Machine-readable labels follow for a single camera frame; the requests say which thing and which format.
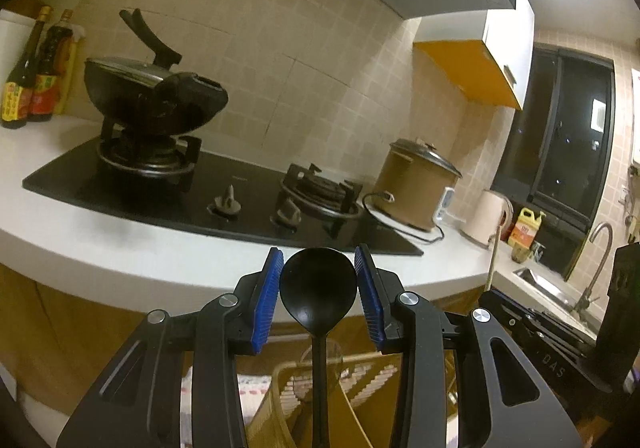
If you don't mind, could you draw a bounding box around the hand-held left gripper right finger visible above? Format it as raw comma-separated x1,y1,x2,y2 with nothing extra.
354,244,583,448

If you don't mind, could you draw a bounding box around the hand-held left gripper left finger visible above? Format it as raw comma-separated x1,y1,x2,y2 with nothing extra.
56,248,285,448

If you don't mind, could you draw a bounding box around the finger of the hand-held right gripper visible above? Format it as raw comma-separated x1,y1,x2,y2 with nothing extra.
477,288,596,358

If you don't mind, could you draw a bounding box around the black plastic ladle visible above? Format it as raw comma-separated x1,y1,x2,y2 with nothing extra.
279,248,357,448

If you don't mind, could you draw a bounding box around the wooden chopstick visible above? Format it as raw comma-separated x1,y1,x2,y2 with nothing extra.
483,227,503,292

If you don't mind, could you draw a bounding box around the beige plastic utensil basket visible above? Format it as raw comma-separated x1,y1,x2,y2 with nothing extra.
247,352,458,448

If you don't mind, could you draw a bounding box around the steel sink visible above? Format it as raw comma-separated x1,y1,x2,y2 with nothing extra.
512,267,601,323

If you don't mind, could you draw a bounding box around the steel faucet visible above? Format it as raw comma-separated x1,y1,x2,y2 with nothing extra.
572,223,615,313

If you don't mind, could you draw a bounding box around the glass cup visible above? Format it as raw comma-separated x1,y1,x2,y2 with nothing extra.
512,243,543,263

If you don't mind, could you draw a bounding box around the grey stove knob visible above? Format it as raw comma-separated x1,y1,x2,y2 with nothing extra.
270,205,301,227
214,185,242,215

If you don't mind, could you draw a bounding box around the patterned cloth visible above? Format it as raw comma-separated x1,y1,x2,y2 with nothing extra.
180,368,281,448

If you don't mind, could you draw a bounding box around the yellow detergent bottle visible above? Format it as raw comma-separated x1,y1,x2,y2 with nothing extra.
507,208,547,249

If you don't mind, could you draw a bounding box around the black burner grate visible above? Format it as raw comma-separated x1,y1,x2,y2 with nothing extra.
280,163,365,229
97,120,203,179

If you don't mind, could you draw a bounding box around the brown rice cooker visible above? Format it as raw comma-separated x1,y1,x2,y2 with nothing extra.
372,138,462,232

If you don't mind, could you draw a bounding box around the cream electric kettle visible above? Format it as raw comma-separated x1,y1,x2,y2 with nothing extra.
460,189,515,249

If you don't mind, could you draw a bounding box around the black glass gas cooktop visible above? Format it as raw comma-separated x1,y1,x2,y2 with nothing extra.
22,135,425,257

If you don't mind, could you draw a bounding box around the dark window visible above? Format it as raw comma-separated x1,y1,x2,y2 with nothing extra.
490,42,616,281

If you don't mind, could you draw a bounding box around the wooden base cabinet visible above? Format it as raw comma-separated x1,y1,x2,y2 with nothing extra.
0,263,481,396

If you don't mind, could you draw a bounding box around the black wok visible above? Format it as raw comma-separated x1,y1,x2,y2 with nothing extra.
82,60,230,136

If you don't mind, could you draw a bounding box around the black wok lid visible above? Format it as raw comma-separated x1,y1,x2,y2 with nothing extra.
85,8,183,89

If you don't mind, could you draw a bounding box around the yellow oil bottle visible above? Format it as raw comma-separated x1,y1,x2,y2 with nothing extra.
55,25,86,116

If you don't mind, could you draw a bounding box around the dark sauce bottle red label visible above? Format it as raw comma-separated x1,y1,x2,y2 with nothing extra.
29,9,75,123

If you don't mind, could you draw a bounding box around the dark sauce bottle yellow label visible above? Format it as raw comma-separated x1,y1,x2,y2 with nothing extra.
1,5,53,129

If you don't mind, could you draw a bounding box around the black power cord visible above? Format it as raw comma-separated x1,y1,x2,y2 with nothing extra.
361,192,446,245

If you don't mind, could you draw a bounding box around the white and yellow wall cabinet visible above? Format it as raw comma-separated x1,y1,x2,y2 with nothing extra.
414,0,536,111

